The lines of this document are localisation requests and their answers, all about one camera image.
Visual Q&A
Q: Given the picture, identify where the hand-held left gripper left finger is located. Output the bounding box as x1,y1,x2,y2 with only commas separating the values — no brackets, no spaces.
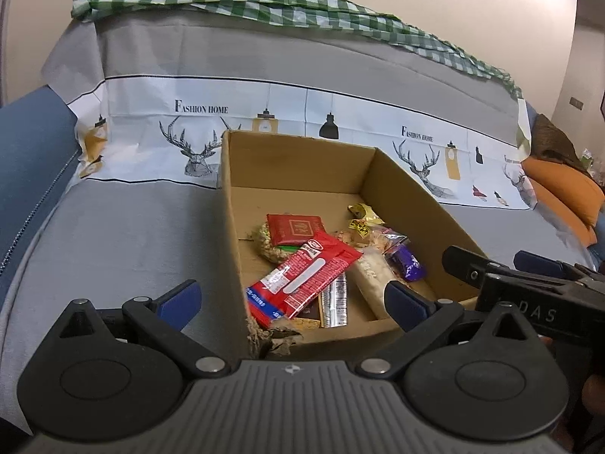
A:
57,279,232,379

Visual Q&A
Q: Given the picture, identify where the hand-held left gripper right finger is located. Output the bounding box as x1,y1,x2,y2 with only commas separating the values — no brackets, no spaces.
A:
354,281,540,379

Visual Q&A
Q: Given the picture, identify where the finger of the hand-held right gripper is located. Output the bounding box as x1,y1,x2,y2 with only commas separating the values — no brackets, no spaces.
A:
441,244,495,290
513,250,580,278

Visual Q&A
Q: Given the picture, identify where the purple snack packet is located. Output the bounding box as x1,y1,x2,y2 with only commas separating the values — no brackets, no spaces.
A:
384,240,427,283

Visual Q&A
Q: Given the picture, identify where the white nougat bar packet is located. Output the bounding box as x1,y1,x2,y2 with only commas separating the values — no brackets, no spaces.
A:
349,250,403,319

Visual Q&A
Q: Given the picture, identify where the small red yellow snack packet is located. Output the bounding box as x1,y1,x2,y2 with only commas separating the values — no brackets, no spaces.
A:
337,227,408,252

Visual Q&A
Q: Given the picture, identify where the yellow cow print snack packet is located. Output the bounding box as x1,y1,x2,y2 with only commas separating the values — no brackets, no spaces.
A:
348,203,385,240

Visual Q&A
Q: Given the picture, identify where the black chocolate bar packet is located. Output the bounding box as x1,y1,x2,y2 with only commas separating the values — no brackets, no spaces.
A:
287,302,325,333

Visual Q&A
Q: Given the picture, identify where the long red snack packet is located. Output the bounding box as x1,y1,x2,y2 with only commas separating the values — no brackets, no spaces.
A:
245,231,364,330

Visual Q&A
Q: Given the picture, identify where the round granola cake packet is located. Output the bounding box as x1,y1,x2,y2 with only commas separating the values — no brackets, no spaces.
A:
254,222,304,264

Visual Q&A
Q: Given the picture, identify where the dark red square packet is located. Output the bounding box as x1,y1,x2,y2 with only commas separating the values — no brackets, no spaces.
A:
267,214,323,248

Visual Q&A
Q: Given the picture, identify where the cardboard box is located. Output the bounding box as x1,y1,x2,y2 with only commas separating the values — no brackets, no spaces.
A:
220,130,492,359

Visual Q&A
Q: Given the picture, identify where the orange cushion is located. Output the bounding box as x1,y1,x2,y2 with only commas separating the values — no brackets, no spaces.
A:
521,156,605,229
533,183,599,247

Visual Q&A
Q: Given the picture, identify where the brown blanket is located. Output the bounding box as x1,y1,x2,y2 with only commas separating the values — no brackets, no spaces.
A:
529,113,593,172

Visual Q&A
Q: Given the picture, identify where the blue zippered sofa cushion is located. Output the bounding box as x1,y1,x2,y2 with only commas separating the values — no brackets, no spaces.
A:
0,84,80,296

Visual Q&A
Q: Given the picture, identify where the grey deer print sofa cover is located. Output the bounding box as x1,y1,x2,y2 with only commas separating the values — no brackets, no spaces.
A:
0,9,597,436

